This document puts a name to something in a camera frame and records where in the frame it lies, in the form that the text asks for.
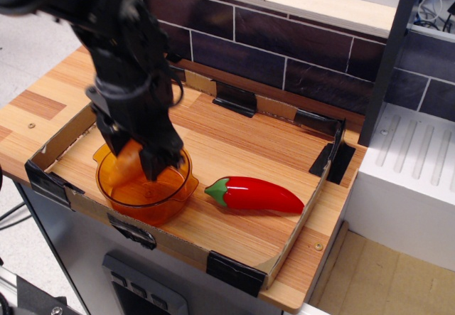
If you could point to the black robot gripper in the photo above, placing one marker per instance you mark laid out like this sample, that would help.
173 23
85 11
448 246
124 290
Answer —
132 103

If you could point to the orange plastic toy carrot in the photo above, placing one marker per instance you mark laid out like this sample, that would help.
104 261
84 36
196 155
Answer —
127 165

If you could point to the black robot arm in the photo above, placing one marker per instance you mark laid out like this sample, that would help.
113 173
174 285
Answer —
120 29

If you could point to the orange transparent plastic pot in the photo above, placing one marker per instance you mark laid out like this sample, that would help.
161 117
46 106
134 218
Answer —
151 202

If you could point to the cardboard fence with black tape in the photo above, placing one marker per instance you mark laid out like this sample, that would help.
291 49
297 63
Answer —
277 145

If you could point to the red toy chili pepper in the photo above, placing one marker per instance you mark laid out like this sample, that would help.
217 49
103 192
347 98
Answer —
247 193

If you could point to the grey toy oven control panel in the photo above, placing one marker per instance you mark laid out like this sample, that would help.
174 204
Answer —
137 293

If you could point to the white toy sink drainboard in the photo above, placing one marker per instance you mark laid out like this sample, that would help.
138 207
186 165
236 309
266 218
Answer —
403 194

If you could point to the dark grey right post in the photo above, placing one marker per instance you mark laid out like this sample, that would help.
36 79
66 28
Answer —
401 25

